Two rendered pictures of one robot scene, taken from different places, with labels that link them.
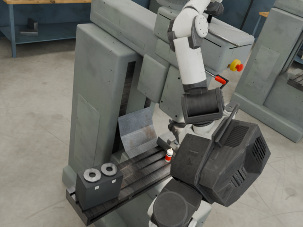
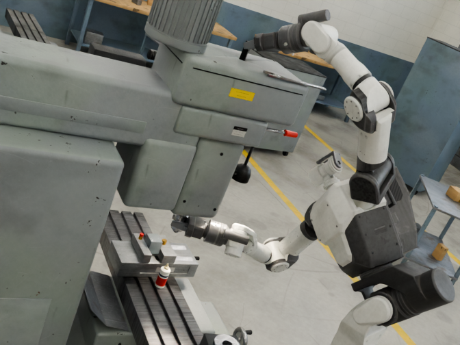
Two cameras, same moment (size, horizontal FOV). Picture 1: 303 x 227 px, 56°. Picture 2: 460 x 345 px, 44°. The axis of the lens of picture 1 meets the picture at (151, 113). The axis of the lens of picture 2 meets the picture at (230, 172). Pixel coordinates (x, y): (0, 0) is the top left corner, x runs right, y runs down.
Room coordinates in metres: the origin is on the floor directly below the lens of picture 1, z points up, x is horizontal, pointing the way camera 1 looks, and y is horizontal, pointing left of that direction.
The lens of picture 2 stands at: (0.84, 1.62, 2.27)
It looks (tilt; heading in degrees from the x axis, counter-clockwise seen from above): 22 degrees down; 287
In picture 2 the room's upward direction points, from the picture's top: 22 degrees clockwise
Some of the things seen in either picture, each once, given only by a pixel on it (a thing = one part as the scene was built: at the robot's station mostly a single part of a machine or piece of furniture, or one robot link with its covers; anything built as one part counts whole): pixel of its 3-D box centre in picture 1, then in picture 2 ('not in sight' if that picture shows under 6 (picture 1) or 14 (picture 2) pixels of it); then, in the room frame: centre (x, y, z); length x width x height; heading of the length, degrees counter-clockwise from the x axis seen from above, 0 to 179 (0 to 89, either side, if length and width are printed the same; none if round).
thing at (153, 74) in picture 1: (163, 75); (150, 159); (1.62, -0.01, 1.47); 0.24 x 0.19 x 0.26; 140
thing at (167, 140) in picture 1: (181, 147); (155, 254); (1.58, -0.27, 0.97); 0.35 x 0.15 x 0.11; 53
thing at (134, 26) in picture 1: (138, 27); (77, 92); (1.81, 0.22, 1.66); 0.80 x 0.23 x 0.20; 50
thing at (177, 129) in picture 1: (180, 132); (202, 229); (1.41, -0.20, 1.23); 0.13 x 0.12 x 0.10; 115
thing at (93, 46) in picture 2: not in sight; (111, 77); (1.94, -0.14, 1.62); 0.20 x 0.09 x 0.21; 50
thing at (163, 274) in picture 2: (169, 154); (163, 274); (1.48, -0.19, 0.97); 0.04 x 0.04 x 0.11
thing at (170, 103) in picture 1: (185, 90); (199, 167); (1.49, -0.16, 1.47); 0.21 x 0.19 x 0.32; 140
